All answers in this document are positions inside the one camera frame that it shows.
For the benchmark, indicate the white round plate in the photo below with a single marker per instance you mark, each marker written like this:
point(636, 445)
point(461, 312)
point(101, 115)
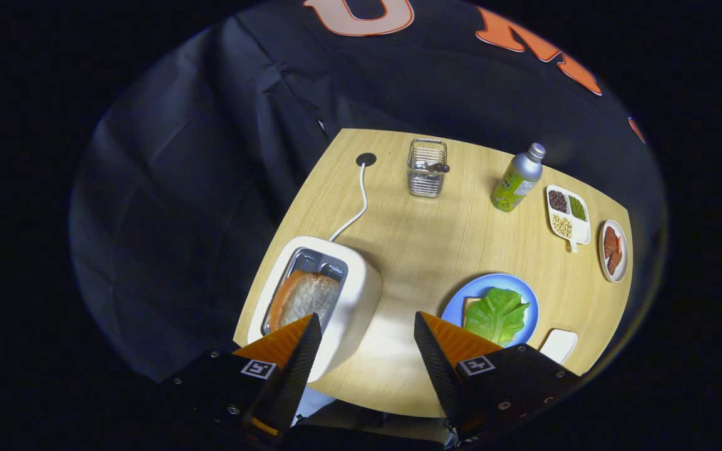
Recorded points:
point(558, 346)

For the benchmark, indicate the pile of dark red beans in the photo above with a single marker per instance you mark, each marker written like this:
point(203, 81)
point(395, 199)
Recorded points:
point(558, 202)

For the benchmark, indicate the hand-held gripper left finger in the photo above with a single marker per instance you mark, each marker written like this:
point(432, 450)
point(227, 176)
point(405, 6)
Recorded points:
point(292, 382)

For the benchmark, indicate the silver green drink bottle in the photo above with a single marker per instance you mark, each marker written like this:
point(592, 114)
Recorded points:
point(514, 181)

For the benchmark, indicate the cream toaster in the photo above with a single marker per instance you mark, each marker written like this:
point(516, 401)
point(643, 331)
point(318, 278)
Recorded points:
point(361, 294)

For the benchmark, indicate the pile of green beans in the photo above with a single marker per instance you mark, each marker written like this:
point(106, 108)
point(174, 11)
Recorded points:
point(578, 208)

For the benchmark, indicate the toasted bread slice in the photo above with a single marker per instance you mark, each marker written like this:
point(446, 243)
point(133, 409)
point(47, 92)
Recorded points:
point(304, 297)

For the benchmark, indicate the white oval plate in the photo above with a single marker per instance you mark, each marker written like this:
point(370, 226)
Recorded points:
point(613, 275)

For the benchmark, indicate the white divided dish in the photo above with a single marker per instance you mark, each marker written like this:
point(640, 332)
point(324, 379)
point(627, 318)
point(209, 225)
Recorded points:
point(582, 232)

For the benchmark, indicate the brown meat piece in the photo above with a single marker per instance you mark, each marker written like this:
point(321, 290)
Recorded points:
point(610, 241)
point(615, 260)

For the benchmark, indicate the green lettuce leaf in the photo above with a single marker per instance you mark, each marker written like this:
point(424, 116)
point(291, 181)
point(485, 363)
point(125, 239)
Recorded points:
point(496, 316)

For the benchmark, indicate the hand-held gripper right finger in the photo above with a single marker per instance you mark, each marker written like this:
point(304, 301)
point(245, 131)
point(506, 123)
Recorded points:
point(439, 376)

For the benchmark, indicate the red sausage slice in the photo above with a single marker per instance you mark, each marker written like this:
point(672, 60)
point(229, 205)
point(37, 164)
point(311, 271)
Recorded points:
point(619, 243)

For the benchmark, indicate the blue plate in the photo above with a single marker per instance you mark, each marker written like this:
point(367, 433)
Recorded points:
point(524, 294)

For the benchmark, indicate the pile of yellow soybeans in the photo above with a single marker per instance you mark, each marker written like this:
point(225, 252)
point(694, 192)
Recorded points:
point(562, 226)

